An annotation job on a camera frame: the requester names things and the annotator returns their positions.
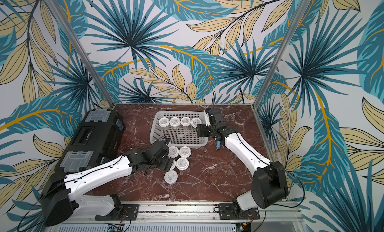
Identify white yogurt cup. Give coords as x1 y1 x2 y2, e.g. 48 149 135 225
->
170 159 177 171
191 118 202 129
170 117 181 130
164 170 178 185
159 117 170 130
179 146 192 158
176 157 190 171
168 146 179 158
180 116 191 130

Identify white plastic basket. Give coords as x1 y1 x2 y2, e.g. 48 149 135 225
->
150 111 208 148

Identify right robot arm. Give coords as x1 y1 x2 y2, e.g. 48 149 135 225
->
196 108 289 211

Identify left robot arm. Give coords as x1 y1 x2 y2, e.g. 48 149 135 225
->
40 137 174 227

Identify black toolbox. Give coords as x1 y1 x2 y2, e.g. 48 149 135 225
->
55 109 126 175

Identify aluminium rail frame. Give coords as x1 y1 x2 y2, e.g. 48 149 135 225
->
45 201 309 232

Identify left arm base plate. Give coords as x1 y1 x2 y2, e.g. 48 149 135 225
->
95 204 140 221

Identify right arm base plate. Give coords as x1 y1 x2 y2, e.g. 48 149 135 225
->
216 203 260 221

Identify right aluminium corner post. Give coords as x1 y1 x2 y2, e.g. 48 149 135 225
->
253 0 311 111

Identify aluminium corner post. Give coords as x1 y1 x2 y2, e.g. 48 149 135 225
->
44 0 115 108
253 0 311 111

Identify left aluminium corner post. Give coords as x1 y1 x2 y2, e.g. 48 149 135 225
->
44 0 115 108

